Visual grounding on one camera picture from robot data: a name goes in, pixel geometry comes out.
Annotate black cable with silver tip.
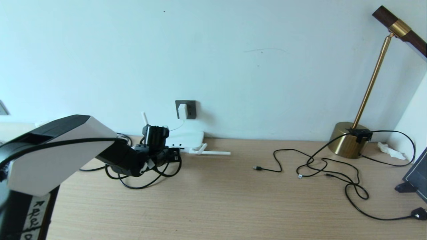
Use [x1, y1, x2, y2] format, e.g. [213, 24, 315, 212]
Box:
[296, 132, 355, 179]

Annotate grey wall power socket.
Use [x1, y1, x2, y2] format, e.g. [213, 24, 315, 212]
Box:
[175, 100, 196, 119]

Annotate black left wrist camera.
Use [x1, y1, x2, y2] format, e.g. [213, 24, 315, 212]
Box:
[143, 125, 170, 150]

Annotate crumpled white tissue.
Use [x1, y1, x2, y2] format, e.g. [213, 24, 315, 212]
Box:
[378, 142, 406, 160]

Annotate black lamp power cable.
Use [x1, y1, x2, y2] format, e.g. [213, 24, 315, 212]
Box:
[359, 130, 416, 167]

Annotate beige upholstered furniture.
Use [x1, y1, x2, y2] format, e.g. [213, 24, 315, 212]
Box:
[0, 122, 36, 140]

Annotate black adapter block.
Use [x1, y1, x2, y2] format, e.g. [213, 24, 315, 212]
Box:
[347, 128, 373, 143]

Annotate black ethernet cable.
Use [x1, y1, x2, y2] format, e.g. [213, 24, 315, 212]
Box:
[79, 133, 182, 190]

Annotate black usb cables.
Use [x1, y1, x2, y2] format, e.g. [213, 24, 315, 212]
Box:
[253, 149, 370, 200]

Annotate white router with antennas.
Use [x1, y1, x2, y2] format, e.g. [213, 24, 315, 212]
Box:
[132, 112, 231, 156]

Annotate brass desk lamp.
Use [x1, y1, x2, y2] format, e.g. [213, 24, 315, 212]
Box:
[328, 5, 427, 159]

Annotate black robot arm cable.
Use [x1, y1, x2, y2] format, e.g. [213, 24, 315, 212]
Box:
[0, 138, 182, 190]

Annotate white adapter cable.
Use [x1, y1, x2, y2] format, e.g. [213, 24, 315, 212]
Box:
[168, 119, 186, 131]

